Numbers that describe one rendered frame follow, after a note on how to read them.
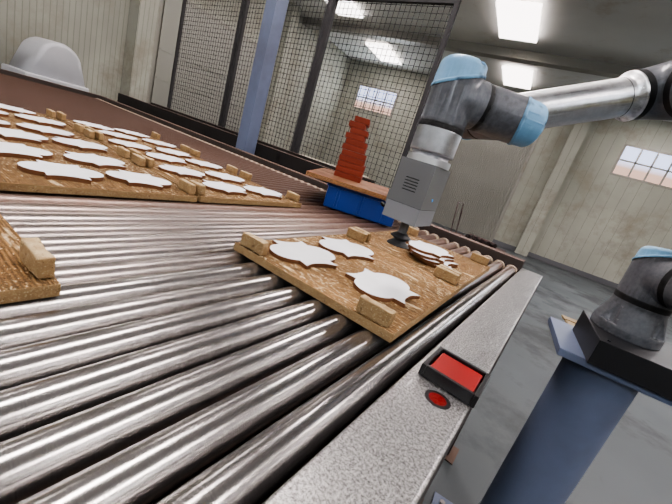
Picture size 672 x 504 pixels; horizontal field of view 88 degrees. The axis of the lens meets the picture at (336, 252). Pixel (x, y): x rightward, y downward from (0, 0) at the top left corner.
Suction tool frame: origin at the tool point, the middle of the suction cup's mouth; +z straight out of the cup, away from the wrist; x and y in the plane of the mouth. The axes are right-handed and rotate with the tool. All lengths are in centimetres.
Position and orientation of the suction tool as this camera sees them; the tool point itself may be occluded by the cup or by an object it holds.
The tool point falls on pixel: (397, 244)
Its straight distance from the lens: 64.7
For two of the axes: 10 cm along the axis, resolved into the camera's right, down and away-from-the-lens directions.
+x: 7.9, 3.9, -4.7
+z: -2.9, 9.2, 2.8
